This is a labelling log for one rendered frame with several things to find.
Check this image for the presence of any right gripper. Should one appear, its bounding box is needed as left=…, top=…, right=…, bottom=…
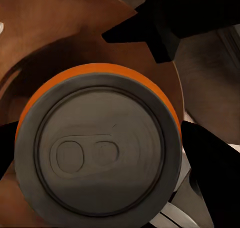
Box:
left=101, top=0, right=240, bottom=64

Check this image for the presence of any trash can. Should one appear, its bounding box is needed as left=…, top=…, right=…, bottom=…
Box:
left=0, top=0, right=185, bottom=228

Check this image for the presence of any can of soda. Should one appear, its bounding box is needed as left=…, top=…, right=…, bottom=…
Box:
left=14, top=63, right=183, bottom=228

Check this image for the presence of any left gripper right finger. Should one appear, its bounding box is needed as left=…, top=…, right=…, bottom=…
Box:
left=181, top=121, right=240, bottom=228

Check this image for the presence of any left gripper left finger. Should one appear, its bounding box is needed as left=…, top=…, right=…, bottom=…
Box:
left=0, top=121, right=19, bottom=180

